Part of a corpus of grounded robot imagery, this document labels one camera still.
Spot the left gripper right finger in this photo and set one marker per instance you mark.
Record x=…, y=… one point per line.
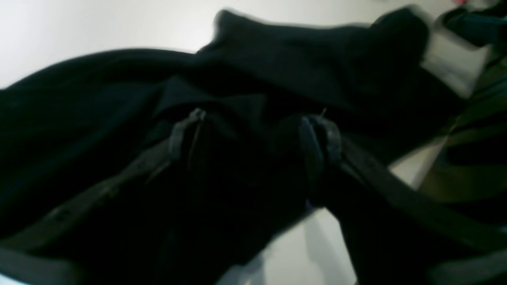
x=394, y=235

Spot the black t-shirt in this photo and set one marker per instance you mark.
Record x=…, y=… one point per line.
x=159, y=167

